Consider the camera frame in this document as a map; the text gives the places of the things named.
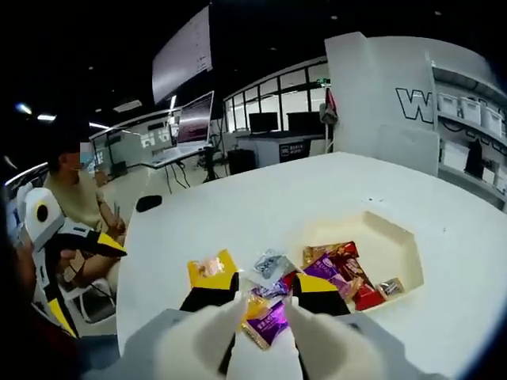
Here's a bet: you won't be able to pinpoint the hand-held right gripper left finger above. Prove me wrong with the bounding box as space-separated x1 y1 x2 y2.
114 271 242 380

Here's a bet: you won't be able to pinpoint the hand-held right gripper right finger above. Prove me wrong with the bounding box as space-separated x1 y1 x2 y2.
292 272 413 380

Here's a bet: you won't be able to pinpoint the small purple food packet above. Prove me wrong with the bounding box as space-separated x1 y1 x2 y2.
303 254 352 300

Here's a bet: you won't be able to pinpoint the yellow food packet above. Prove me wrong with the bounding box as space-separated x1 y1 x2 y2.
187 248 238 280
245 294 276 320

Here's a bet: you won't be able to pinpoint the dark red food packet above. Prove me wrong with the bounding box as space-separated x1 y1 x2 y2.
327 241 376 295

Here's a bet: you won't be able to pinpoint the clear food packet dark contents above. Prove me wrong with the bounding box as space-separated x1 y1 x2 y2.
252 248 295 287

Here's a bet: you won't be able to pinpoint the white food tongs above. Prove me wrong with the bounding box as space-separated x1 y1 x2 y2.
152 291 360 380

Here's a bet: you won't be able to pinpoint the beige hexagonal paper container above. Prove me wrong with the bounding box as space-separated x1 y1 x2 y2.
299 209 425 316

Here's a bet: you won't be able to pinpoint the white plastic chair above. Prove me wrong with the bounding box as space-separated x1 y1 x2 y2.
59 272 119 325

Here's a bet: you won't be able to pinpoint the black pouch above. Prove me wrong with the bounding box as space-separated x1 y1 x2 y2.
135 194 165 214

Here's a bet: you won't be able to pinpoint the person's blue jeans leg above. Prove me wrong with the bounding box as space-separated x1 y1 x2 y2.
71 334 128 380

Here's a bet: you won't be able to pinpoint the black tripod stand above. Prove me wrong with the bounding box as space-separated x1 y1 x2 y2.
162 146 225 195

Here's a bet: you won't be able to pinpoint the black computer tower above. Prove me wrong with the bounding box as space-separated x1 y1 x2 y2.
227 149 257 176

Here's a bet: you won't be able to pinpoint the laptop on stand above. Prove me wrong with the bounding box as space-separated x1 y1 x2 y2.
141 89 216 169

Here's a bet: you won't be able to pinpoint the black monitor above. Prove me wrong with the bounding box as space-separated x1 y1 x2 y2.
248 111 280 134
286 111 322 132

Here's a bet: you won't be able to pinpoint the hanging projector screen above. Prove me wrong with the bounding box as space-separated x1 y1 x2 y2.
151 4 214 107

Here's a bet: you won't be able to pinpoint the black bag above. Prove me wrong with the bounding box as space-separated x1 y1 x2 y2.
464 138 485 178

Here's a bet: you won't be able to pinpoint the white lettered partition panel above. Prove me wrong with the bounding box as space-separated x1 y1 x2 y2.
323 31 498 167

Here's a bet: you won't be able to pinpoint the row of white storage bins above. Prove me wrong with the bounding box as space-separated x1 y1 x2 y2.
438 93 507 138

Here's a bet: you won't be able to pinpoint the grey metal shelving unit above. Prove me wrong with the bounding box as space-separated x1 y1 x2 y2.
429 59 507 213

